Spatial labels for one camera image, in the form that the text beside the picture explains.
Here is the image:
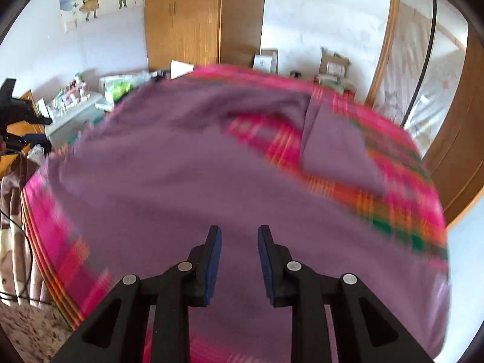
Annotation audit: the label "green white packet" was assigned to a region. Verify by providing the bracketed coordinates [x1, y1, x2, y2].
[99, 75, 140, 103]

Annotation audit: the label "wooden door frame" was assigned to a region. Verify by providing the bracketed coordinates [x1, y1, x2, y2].
[365, 0, 401, 106]

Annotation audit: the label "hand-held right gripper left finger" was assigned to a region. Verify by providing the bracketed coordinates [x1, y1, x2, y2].
[49, 226, 222, 363]

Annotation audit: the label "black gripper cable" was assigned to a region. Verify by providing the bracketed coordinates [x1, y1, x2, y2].
[0, 208, 61, 307]

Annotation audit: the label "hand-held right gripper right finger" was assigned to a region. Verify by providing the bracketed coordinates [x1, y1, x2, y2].
[258, 225, 433, 363]

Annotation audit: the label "white box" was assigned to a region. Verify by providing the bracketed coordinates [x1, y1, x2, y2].
[253, 49, 278, 72]

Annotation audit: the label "purple fleece pants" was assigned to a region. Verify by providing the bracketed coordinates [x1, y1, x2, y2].
[47, 77, 450, 363]

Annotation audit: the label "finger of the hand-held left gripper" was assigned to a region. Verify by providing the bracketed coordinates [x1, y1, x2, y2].
[0, 133, 51, 152]
[5, 99, 51, 125]

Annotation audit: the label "white paper sheet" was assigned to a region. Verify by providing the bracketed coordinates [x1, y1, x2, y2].
[170, 60, 195, 80]

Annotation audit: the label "red patterned box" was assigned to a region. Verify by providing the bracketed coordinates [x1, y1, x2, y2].
[314, 76, 356, 95]

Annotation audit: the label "white floral curtain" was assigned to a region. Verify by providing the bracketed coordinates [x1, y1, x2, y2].
[378, 0, 469, 152]

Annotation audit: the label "wooden wardrobe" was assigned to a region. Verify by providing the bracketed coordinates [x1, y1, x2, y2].
[145, 0, 267, 70]

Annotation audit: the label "plaid bed sheet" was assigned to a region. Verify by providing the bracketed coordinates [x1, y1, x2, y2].
[21, 64, 450, 363]

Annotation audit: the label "wooden door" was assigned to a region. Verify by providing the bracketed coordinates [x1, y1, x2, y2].
[421, 30, 484, 231]

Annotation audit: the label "orange wooden panel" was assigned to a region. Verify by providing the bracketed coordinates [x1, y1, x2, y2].
[0, 89, 50, 176]

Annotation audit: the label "black curtain strip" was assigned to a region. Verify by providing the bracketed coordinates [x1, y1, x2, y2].
[401, 0, 438, 129]

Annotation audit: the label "cardboard box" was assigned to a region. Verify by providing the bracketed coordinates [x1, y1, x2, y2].
[318, 47, 350, 76]

